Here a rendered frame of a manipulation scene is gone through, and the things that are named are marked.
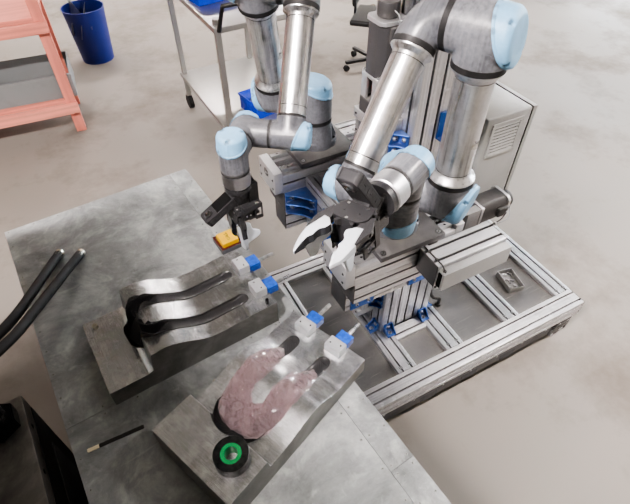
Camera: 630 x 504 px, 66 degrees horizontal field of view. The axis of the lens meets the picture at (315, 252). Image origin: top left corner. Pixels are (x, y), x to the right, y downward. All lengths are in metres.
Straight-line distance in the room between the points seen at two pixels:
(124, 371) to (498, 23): 1.19
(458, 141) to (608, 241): 2.26
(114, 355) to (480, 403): 1.57
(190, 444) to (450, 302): 1.50
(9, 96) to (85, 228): 2.29
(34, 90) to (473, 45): 3.45
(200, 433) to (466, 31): 1.03
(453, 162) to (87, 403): 1.13
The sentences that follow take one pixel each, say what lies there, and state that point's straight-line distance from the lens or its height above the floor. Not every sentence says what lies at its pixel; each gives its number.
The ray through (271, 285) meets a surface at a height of 0.90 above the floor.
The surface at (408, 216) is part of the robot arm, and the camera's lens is 1.01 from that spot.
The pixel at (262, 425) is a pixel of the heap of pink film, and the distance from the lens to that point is 1.24.
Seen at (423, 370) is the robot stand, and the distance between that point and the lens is 2.11.
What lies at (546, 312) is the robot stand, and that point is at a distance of 2.47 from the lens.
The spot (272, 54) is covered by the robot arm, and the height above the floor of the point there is 1.39.
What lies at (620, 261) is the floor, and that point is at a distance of 3.25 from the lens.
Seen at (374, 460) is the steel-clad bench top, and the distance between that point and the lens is 1.30.
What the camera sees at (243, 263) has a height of 0.92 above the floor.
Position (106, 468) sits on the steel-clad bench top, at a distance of 1.38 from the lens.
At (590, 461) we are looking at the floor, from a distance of 2.42.
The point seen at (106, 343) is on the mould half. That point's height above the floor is 0.86.
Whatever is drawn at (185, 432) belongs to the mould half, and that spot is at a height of 0.91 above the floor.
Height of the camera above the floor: 2.01
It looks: 46 degrees down
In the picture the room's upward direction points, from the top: straight up
